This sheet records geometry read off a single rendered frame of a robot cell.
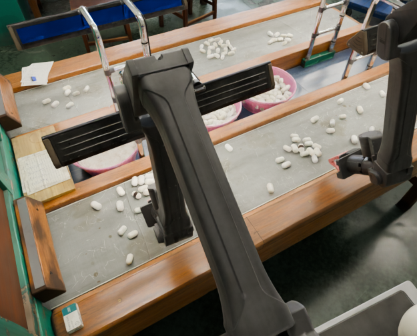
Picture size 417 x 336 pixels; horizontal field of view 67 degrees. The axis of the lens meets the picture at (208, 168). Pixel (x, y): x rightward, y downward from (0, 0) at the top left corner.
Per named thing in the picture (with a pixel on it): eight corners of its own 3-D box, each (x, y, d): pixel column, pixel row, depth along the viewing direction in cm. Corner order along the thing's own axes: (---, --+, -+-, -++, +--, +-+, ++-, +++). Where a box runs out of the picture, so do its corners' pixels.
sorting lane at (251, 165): (477, 99, 139) (480, 95, 137) (53, 312, 84) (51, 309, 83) (420, 65, 155) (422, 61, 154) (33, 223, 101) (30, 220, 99)
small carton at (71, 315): (84, 327, 78) (81, 325, 76) (69, 334, 77) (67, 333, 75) (77, 304, 81) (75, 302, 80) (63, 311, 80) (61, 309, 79)
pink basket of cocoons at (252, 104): (304, 108, 142) (309, 91, 135) (254, 128, 134) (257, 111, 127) (269, 76, 157) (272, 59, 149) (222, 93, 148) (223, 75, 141)
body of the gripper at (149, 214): (138, 206, 88) (143, 214, 81) (172, 191, 91) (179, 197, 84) (147, 226, 90) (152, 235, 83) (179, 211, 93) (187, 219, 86)
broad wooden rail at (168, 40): (318, 29, 203) (326, -1, 189) (19, 124, 149) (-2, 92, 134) (305, 21, 210) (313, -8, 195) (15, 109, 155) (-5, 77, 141)
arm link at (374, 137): (379, 187, 81) (411, 177, 80) (369, 145, 78) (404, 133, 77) (356, 175, 92) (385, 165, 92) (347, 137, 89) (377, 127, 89)
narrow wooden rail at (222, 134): (412, 76, 160) (424, 57, 152) (41, 233, 106) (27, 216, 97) (403, 70, 163) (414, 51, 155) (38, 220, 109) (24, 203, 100)
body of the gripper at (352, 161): (333, 159, 96) (353, 161, 89) (358, 147, 99) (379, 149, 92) (338, 179, 97) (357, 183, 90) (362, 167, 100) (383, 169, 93)
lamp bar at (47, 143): (275, 89, 92) (279, 68, 86) (56, 171, 73) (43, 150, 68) (259, 75, 96) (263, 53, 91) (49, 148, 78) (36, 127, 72)
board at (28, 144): (76, 190, 103) (75, 188, 102) (27, 209, 99) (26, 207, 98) (54, 127, 121) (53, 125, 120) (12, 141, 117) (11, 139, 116)
